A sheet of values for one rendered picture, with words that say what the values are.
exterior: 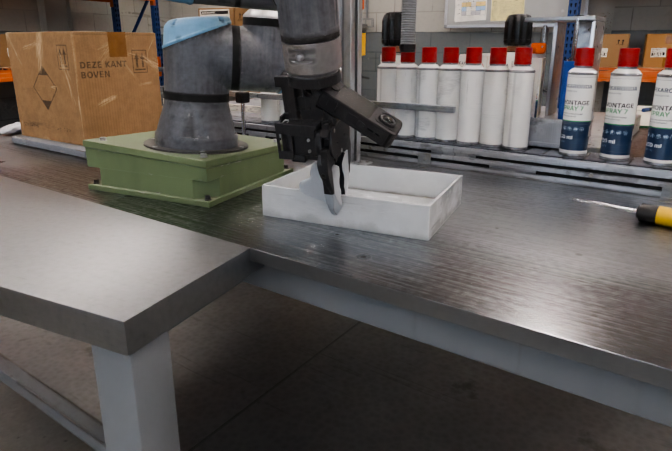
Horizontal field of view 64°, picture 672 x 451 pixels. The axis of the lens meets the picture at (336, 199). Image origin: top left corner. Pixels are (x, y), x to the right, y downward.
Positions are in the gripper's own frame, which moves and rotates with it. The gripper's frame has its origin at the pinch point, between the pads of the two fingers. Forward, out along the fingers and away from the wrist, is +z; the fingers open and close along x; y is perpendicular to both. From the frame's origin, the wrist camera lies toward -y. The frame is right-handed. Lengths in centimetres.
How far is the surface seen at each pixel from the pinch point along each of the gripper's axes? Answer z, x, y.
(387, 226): 1.8, 1.2, -7.4
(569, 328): -1.6, 20.0, -30.9
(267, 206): 1.9, -0.3, 12.6
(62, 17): 40, -360, 435
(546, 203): 8.8, -22.5, -28.5
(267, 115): 11, -60, 45
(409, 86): -1, -53, 3
